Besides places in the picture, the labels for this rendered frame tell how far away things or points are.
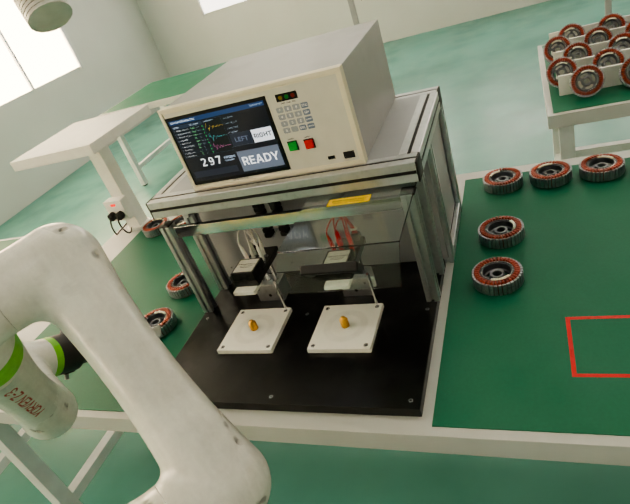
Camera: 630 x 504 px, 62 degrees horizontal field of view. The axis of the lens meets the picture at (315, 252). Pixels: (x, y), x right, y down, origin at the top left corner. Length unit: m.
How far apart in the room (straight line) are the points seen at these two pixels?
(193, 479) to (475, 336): 0.65
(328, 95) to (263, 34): 7.00
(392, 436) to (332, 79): 0.68
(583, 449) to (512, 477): 0.86
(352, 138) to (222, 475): 0.68
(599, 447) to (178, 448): 0.65
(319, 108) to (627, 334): 0.73
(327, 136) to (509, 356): 0.57
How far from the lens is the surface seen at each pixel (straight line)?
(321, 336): 1.22
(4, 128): 6.63
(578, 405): 1.04
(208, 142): 1.22
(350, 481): 1.93
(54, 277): 0.81
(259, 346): 1.27
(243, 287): 1.31
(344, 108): 1.08
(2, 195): 6.44
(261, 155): 1.18
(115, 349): 0.79
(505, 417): 1.02
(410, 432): 1.03
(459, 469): 1.88
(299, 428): 1.10
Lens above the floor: 1.55
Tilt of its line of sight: 30 degrees down
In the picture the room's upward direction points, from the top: 20 degrees counter-clockwise
